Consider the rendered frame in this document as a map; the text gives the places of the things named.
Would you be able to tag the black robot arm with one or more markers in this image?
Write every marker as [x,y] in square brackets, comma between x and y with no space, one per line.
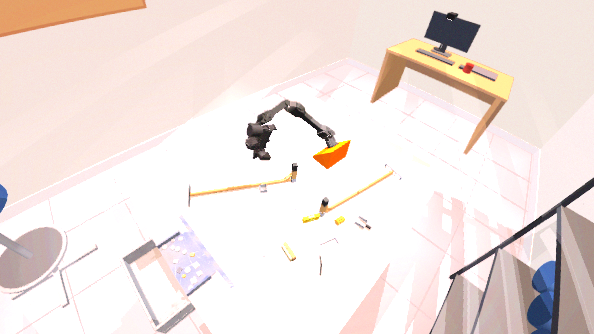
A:
[260,128]

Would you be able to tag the yellow rectangular bar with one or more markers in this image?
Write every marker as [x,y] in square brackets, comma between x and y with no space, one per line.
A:
[311,218]

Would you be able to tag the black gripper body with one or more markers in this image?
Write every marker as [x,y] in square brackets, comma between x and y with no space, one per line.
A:
[262,154]

